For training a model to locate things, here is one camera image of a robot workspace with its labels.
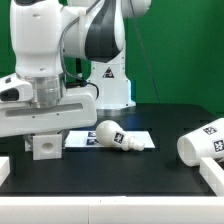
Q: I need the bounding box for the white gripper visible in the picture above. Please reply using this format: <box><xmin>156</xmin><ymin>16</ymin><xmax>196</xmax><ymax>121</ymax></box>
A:
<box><xmin>0</xmin><ymin>89</ymin><xmax>97</xmax><ymax>137</ymax></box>

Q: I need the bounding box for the white lamp bulb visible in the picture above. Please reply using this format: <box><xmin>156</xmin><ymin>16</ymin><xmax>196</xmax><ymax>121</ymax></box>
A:
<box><xmin>96</xmin><ymin>120</ymin><xmax>145</xmax><ymax>151</ymax></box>

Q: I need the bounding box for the white lamp base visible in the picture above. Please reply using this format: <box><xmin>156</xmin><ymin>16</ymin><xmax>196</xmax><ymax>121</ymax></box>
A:
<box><xmin>23</xmin><ymin>130</ymin><xmax>69</xmax><ymax>160</ymax></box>

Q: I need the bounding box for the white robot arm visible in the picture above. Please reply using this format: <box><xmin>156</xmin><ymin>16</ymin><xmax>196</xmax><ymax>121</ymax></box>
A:
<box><xmin>0</xmin><ymin>0</ymin><xmax>151</xmax><ymax>137</ymax></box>

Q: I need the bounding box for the white lamp shade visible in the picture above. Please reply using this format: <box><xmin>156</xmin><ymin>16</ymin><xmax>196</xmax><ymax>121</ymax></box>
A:
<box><xmin>177</xmin><ymin>118</ymin><xmax>224</xmax><ymax>167</ymax></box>

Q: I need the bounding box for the white tag sheet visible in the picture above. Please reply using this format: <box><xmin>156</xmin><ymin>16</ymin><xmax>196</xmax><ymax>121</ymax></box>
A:
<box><xmin>65</xmin><ymin>131</ymin><xmax>155</xmax><ymax>148</ymax></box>

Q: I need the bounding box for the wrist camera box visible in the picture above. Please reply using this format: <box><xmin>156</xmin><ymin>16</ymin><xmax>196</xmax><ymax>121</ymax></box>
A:
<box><xmin>0</xmin><ymin>73</ymin><xmax>33</xmax><ymax>102</ymax></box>

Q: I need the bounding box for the white left corner bracket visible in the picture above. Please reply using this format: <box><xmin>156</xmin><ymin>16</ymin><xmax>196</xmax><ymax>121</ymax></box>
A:
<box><xmin>0</xmin><ymin>157</ymin><xmax>10</xmax><ymax>186</ymax></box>

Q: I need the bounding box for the white corner bracket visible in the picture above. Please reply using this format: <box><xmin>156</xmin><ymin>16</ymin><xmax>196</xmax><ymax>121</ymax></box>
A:
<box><xmin>0</xmin><ymin>157</ymin><xmax>10</xmax><ymax>186</ymax></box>
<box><xmin>199</xmin><ymin>157</ymin><xmax>224</xmax><ymax>197</ymax></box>

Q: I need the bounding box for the white front rail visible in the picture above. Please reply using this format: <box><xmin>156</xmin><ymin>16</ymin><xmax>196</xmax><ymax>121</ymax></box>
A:
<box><xmin>0</xmin><ymin>197</ymin><xmax>224</xmax><ymax>224</ymax></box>

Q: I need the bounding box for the white right corner bracket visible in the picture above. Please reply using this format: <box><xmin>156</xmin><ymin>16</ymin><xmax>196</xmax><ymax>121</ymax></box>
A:
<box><xmin>199</xmin><ymin>157</ymin><xmax>224</xmax><ymax>197</ymax></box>

